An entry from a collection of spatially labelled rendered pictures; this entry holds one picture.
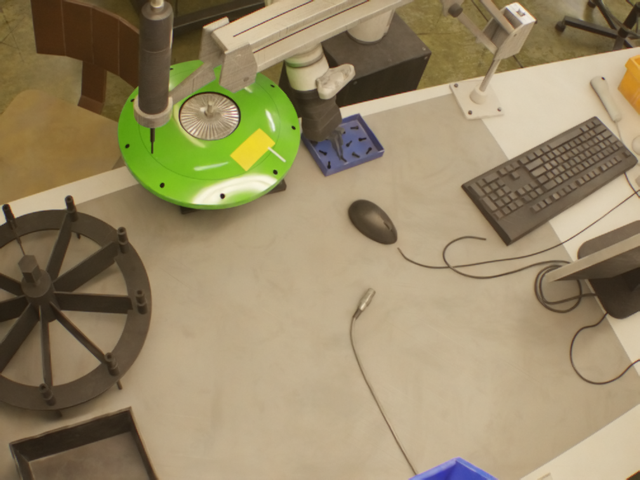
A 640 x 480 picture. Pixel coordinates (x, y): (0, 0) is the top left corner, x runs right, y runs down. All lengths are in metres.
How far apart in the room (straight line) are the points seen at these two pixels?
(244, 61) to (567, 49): 2.61
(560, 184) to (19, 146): 1.24
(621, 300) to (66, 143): 1.29
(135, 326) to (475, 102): 0.88
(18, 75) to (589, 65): 1.96
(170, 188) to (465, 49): 2.11
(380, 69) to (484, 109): 0.26
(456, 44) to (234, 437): 2.26
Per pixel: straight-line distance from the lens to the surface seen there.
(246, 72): 0.98
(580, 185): 1.63
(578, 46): 3.52
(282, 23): 0.98
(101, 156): 1.83
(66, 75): 2.84
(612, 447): 1.44
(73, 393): 1.17
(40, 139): 1.88
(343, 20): 1.06
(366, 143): 1.53
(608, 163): 1.71
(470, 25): 1.33
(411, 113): 1.61
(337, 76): 1.35
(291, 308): 1.32
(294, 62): 1.35
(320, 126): 1.42
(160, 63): 0.88
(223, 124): 1.28
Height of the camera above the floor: 2.10
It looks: 59 degrees down
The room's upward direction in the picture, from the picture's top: 21 degrees clockwise
